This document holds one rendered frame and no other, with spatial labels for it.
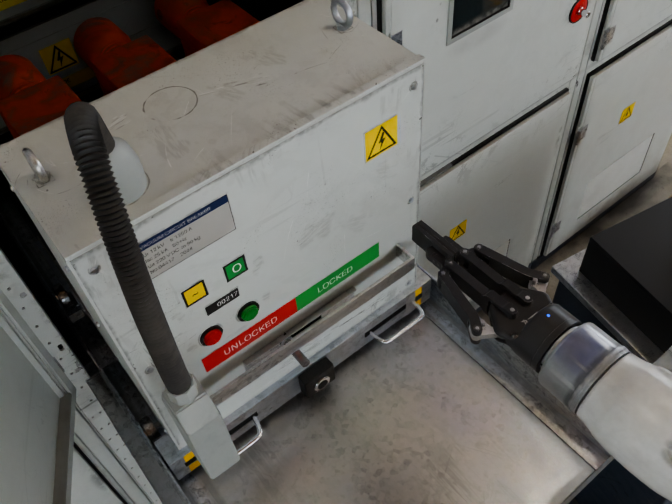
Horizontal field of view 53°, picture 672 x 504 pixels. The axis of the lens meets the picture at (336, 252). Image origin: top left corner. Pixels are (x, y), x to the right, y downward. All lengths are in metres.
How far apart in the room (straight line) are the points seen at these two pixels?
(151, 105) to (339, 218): 0.29
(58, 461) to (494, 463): 0.71
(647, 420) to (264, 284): 0.49
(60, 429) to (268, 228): 0.60
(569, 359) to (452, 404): 0.46
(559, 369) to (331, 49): 0.49
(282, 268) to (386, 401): 0.36
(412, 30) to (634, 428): 0.79
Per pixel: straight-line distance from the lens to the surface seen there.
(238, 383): 0.98
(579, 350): 0.76
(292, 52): 0.92
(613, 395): 0.75
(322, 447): 1.16
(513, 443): 1.17
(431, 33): 1.30
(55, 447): 1.28
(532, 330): 0.78
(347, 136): 0.86
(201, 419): 0.86
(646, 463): 0.75
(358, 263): 1.05
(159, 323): 0.71
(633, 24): 1.95
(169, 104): 0.88
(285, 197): 0.85
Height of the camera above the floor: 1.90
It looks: 50 degrees down
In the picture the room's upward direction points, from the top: 6 degrees counter-clockwise
